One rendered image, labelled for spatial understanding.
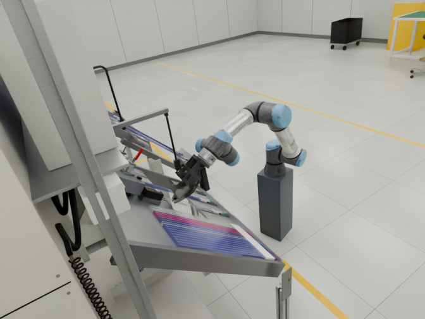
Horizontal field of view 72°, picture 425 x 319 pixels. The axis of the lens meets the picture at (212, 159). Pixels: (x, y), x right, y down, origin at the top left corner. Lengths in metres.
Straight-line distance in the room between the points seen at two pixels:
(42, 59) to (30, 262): 0.40
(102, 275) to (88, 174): 0.98
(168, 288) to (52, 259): 0.73
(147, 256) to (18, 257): 0.28
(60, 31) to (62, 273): 0.50
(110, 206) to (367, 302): 1.74
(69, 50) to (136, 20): 8.48
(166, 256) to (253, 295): 1.26
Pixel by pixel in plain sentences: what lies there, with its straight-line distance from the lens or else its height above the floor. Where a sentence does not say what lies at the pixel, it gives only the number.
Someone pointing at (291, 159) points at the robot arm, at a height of 0.74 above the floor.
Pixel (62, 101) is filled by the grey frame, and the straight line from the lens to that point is 0.55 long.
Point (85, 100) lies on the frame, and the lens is 0.70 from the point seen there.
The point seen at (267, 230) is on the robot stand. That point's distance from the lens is 2.32.
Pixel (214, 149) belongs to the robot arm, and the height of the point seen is 1.12.
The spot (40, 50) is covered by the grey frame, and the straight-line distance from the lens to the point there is 0.54.
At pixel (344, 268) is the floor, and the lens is 2.22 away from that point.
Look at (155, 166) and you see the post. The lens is 1.81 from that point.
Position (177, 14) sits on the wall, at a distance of 9.62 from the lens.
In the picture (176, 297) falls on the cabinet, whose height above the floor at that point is 0.62.
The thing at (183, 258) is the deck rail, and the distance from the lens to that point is 0.88.
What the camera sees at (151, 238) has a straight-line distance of 0.87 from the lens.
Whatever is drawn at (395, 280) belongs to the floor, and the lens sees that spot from 2.25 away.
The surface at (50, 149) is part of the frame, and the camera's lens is 0.72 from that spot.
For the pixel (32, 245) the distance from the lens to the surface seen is 0.70.
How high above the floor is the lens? 1.70
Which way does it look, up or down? 31 degrees down
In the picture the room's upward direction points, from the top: 8 degrees counter-clockwise
